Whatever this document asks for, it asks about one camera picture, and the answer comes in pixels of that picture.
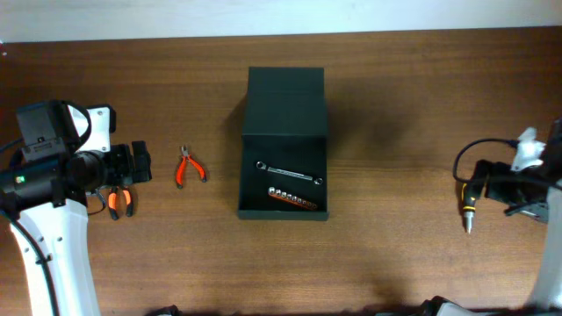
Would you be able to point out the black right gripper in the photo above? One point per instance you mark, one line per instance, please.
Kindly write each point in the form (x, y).
(496, 185)

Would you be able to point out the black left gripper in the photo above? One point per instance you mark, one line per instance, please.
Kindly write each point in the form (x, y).
(121, 163)

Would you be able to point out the yellow black stubby screwdriver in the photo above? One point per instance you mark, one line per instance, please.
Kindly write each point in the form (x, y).
(468, 201)

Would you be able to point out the silver ratchet wrench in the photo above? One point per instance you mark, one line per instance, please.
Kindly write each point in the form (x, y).
(263, 166)

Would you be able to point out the orange socket rail set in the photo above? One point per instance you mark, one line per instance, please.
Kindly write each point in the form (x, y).
(291, 199)

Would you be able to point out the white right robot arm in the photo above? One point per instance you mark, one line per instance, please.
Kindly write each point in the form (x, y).
(534, 162)

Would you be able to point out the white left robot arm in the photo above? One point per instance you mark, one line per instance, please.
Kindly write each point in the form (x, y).
(67, 157)

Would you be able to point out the orange black needle-nose pliers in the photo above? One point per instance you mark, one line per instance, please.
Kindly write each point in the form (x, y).
(119, 202)

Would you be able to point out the black open box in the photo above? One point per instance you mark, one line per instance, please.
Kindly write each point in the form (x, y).
(285, 126)

